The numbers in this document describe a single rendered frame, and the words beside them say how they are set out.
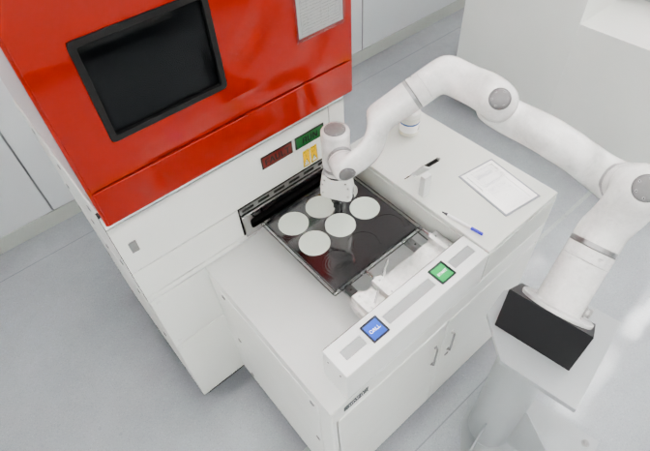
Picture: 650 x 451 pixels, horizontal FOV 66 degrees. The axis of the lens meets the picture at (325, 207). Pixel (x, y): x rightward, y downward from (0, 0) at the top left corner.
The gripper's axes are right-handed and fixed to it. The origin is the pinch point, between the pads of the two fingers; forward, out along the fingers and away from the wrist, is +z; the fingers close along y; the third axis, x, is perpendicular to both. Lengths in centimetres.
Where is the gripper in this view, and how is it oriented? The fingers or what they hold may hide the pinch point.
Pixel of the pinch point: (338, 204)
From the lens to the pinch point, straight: 162.2
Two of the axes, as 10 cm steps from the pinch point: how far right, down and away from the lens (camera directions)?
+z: 0.5, 6.7, 7.4
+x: 3.1, -7.2, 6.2
